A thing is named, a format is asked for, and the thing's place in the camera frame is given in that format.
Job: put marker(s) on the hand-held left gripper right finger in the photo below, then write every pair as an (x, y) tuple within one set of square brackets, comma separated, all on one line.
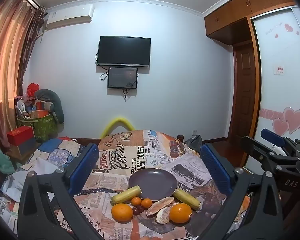
[(215, 170)]

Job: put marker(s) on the small black wall monitor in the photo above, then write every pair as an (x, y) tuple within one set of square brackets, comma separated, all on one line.
[(122, 77)]

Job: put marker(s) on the yellow curved chair back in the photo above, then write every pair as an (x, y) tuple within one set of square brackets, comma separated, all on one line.
[(117, 122)]

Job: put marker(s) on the small tangerine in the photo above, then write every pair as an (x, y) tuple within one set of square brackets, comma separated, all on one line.
[(146, 203), (136, 201)]

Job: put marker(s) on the red gift box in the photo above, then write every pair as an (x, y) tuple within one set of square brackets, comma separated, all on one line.
[(20, 135)]

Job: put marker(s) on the green fabric storage bag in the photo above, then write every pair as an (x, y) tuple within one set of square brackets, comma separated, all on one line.
[(42, 128)]

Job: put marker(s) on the purple round plate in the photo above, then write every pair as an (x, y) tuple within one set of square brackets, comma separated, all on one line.
[(152, 183)]

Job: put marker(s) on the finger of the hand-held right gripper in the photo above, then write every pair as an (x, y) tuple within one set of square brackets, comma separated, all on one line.
[(272, 136), (257, 152)]

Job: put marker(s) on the red fluffy decoration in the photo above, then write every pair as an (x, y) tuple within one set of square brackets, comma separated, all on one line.
[(32, 88)]

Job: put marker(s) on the grey plush toy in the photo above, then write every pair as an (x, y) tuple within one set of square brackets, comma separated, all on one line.
[(53, 102)]

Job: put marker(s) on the brown wooden door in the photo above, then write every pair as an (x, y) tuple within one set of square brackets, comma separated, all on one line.
[(245, 92)]

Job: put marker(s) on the heart print wardrobe door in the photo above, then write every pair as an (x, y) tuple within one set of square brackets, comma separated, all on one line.
[(282, 92)]

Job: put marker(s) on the teal plush toy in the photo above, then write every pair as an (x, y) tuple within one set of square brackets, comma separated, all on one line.
[(5, 161)]

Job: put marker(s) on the yellow corn cob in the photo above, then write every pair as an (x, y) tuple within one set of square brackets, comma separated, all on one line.
[(187, 200), (126, 195)]

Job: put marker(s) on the dark bag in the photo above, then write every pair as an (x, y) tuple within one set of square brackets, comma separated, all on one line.
[(193, 142)]

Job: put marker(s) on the white air conditioner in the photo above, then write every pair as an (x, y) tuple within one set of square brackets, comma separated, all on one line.
[(68, 17)]

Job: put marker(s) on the grey box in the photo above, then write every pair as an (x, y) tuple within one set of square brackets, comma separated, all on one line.
[(26, 147)]

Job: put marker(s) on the orange box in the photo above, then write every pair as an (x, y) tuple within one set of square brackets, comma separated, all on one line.
[(40, 114)]

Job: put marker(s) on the red grapes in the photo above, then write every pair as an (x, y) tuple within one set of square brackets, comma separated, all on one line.
[(138, 210)]

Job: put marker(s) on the newspaper print tablecloth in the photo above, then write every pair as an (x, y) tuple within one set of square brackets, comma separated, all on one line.
[(120, 155)]

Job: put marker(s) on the red and white door sticker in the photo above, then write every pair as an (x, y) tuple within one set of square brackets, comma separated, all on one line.
[(280, 70)]

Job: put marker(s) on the large orange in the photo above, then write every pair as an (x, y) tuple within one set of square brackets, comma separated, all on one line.
[(122, 212), (180, 213)]

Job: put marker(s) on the orange striped curtain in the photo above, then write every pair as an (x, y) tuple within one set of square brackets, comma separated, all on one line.
[(7, 55)]

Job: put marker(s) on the wooden overhead cabinets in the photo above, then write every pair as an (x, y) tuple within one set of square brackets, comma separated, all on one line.
[(240, 7)]

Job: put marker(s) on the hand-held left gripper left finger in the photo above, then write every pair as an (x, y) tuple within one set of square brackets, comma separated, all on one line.
[(84, 170)]

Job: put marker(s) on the black wall television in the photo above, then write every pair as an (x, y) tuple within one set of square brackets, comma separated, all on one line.
[(123, 51)]

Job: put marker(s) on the white-pith pomelo segment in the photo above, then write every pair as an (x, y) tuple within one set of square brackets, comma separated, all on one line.
[(163, 216)]

